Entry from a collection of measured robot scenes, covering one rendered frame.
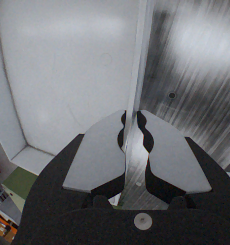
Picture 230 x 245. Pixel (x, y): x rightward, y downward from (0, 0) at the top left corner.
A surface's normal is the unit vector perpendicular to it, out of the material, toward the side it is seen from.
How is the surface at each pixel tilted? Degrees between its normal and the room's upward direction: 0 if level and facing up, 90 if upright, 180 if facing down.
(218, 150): 0
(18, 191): 90
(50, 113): 0
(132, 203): 0
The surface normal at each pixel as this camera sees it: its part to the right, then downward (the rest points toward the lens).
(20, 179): 0.07, -0.83
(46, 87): -0.29, 0.51
